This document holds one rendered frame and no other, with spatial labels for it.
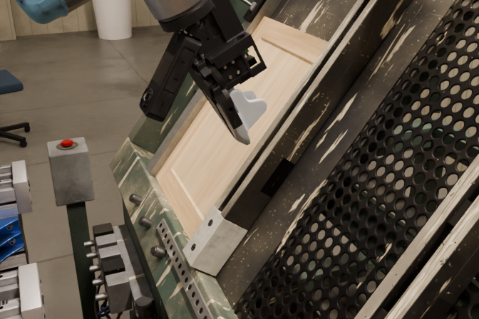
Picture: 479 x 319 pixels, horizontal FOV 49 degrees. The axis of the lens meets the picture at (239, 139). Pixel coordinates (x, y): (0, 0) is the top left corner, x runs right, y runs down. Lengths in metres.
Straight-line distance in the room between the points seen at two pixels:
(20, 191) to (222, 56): 0.88
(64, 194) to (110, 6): 5.92
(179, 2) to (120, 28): 7.00
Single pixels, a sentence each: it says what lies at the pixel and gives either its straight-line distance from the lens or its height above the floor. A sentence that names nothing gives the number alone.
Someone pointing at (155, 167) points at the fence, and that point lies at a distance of 1.56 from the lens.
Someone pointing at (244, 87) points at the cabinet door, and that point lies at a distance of 1.40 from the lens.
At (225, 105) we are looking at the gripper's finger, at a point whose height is 1.39.
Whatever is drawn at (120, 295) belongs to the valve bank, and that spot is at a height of 0.73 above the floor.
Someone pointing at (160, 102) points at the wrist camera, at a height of 1.39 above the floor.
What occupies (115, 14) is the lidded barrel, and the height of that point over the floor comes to 0.35.
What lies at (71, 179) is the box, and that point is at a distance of 1.73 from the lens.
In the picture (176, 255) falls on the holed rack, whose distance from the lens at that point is 1.22.
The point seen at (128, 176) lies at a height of 0.86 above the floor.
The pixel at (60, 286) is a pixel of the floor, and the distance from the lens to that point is 2.68.
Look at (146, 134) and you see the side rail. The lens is 1.77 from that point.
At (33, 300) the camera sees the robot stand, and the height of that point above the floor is 0.99.
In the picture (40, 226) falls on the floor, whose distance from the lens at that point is 3.17.
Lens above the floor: 1.60
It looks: 23 degrees down
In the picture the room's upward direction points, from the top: straight up
